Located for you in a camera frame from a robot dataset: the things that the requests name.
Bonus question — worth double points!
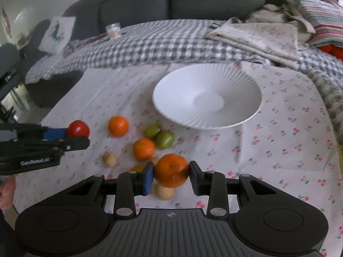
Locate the red tomato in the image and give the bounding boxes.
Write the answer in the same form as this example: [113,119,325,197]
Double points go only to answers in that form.
[67,120,90,137]

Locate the small yellow orange fruit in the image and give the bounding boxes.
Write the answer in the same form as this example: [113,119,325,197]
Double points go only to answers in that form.
[129,161,157,172]

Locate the brown kiwi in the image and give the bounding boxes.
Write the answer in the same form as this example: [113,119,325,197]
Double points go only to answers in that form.
[102,151,117,168]
[155,184,176,201]

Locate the large orange mandarin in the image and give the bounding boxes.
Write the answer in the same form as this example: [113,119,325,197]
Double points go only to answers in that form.
[153,154,190,188]

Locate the green fruit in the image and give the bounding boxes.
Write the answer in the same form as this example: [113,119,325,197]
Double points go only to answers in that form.
[143,123,162,140]
[155,131,175,150]

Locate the person's left hand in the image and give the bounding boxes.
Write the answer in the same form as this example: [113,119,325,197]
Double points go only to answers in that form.
[1,175,16,211]

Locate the white ribbed plate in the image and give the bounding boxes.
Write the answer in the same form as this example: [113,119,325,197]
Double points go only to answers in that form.
[152,63,262,130]

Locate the cherry print tablecloth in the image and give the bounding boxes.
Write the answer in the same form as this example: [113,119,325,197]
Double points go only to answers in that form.
[14,62,342,256]

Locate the floral patterned pouch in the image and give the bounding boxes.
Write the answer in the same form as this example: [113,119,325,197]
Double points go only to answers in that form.
[63,34,110,57]

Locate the white bird print cushion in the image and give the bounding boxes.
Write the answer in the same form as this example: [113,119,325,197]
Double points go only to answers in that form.
[38,16,76,55]

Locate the clear cotton swab box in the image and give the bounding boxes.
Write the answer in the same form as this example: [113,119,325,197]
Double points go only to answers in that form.
[106,23,121,38]

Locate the grey checkered blanket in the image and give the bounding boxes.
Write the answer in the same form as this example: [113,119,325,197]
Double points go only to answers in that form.
[25,19,342,143]

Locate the dark grey sofa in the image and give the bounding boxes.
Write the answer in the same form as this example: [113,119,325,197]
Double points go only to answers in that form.
[25,0,338,108]

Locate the folded floral cloth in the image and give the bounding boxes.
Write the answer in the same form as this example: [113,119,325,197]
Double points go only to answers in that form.
[205,22,300,70]

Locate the small black white object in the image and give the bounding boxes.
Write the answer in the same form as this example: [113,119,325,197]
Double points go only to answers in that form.
[210,23,220,29]

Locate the beige crumpled cloth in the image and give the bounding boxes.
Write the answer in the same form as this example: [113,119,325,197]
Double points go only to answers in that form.
[228,4,316,42]

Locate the striped colourful pillow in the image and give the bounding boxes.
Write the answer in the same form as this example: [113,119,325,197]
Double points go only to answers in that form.
[286,0,342,48]

